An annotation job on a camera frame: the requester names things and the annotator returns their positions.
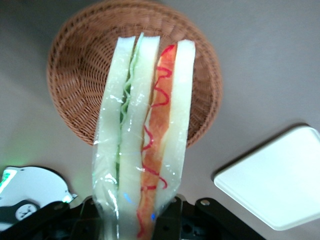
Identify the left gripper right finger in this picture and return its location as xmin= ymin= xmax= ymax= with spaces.
xmin=150 ymin=196 xmax=184 ymax=240

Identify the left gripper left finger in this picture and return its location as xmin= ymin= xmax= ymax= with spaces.
xmin=71 ymin=195 xmax=111 ymax=240

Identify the triangle sandwich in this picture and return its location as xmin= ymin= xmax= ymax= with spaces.
xmin=90 ymin=32 xmax=197 ymax=240

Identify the beige plastic tray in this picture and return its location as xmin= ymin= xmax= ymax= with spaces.
xmin=213 ymin=124 xmax=320 ymax=232

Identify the round brown wicker basket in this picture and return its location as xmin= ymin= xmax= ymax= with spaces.
xmin=45 ymin=0 xmax=224 ymax=151

